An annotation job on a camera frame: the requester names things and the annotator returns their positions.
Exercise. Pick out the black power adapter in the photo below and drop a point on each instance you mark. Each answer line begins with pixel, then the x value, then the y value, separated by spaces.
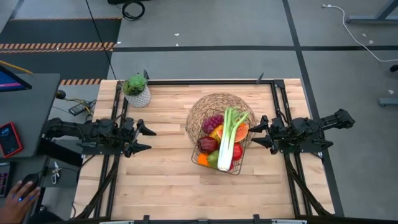
pixel 77 109

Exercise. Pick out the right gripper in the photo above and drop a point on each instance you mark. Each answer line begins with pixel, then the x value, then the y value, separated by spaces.
pixel 278 133

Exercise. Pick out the black computer mouse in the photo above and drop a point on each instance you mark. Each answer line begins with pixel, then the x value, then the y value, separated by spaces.
pixel 31 178

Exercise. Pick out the black aluminium rig frame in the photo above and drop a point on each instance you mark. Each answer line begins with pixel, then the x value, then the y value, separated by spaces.
pixel 174 82

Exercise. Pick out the silver metal bar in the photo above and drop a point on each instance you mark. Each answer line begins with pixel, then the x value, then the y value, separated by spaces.
pixel 289 222
pixel 116 222

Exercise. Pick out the computer monitor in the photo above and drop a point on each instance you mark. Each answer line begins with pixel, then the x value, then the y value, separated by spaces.
pixel 9 82

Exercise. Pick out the succulent in white patterned pot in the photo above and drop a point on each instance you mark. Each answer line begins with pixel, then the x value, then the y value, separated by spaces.
pixel 135 85

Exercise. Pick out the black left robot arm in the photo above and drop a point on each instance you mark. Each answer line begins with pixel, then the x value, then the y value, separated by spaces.
pixel 84 130

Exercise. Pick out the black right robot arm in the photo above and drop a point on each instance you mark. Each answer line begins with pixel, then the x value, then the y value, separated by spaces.
pixel 317 127

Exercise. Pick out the black hazard-striped floor mat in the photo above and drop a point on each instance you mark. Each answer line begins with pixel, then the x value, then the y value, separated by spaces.
pixel 62 31

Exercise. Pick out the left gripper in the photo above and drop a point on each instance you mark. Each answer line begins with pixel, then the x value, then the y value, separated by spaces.
pixel 129 133

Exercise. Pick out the black caster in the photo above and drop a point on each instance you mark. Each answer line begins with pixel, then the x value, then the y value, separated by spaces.
pixel 395 68
pixel 43 209

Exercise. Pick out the grey metal foot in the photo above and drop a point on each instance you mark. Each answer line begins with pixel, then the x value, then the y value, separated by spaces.
pixel 388 102

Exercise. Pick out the green pear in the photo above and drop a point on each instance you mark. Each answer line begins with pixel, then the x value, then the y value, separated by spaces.
pixel 213 159

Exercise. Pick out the person's hand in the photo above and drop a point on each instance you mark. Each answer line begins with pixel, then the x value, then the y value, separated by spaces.
pixel 15 205

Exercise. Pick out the black keyboard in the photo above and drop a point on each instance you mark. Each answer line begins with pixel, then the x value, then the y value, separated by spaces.
pixel 4 180

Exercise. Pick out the pale green celery stalk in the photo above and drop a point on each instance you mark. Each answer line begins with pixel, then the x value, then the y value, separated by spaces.
pixel 226 149

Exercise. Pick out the grey desk leg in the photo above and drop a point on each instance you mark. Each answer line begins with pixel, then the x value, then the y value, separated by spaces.
pixel 367 21

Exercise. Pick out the watermelon slice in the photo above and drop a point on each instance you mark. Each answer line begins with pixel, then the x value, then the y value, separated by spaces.
pixel 241 133

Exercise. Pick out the red tablet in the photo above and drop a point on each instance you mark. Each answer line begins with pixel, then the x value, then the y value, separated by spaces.
pixel 9 140

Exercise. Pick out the round woven placemat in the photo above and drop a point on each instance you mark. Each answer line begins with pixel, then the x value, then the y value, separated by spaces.
pixel 211 102

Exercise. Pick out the purple grape bunch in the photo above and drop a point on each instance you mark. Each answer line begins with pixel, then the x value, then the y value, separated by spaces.
pixel 212 123

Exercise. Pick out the silver carabiner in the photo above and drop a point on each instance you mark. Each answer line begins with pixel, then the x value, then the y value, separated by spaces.
pixel 55 179

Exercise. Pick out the orange bell pepper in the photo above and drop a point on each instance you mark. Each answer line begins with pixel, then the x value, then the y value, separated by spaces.
pixel 203 160

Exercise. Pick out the dark red bell pepper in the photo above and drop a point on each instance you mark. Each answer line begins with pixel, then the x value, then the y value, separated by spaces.
pixel 207 144

